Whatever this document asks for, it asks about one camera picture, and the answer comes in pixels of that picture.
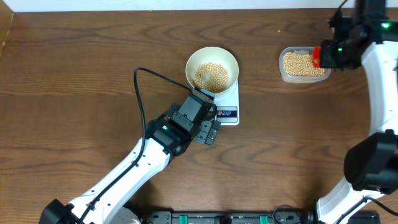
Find pile of soybeans in container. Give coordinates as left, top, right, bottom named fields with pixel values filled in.
left=282, top=52, right=325, bottom=77

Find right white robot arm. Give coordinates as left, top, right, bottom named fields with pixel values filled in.
left=308, top=0, right=397, bottom=223

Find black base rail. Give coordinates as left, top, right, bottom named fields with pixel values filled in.
left=136, top=210, right=381, bottom=224

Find white digital kitchen scale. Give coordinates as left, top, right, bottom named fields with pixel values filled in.
left=214, top=80, right=240, bottom=126

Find soybeans in bowl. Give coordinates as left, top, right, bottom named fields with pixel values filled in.
left=193, top=62, right=229, bottom=93

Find left black cable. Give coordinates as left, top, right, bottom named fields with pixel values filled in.
left=77, top=66, right=195, bottom=224

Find clear plastic container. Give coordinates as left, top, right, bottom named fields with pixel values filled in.
left=279, top=47, right=331, bottom=83

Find red plastic measuring scoop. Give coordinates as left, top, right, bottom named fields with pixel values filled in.
left=312, top=46, right=321, bottom=68

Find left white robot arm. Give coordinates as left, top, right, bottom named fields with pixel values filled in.
left=39, top=88, right=220, bottom=223

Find white round bowl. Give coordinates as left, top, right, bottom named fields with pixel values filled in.
left=185, top=47, right=239, bottom=93

